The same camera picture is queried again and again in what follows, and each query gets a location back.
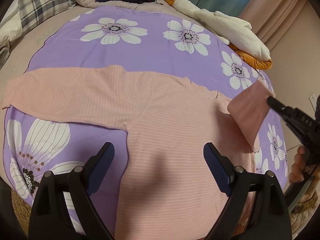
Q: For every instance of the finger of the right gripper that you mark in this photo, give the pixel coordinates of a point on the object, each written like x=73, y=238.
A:
x=277, y=104

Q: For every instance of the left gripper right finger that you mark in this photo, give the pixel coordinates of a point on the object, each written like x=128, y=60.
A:
x=255, y=208

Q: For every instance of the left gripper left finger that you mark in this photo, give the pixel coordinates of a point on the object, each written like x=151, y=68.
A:
x=49, y=215

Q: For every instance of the pink knit sweater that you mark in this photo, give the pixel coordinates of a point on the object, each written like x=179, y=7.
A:
x=167, y=189

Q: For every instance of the person right hand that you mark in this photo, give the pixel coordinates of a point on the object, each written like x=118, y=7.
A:
x=296, y=174

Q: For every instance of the white power strip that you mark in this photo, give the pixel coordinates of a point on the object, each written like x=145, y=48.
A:
x=313, y=101

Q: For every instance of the white goose plush toy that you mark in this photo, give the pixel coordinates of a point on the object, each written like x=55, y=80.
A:
x=233, y=31

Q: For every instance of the purple floral bed sheet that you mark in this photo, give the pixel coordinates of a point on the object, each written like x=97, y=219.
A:
x=138, y=41

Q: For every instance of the plaid blue grey quilt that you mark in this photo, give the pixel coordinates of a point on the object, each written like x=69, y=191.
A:
x=23, y=16

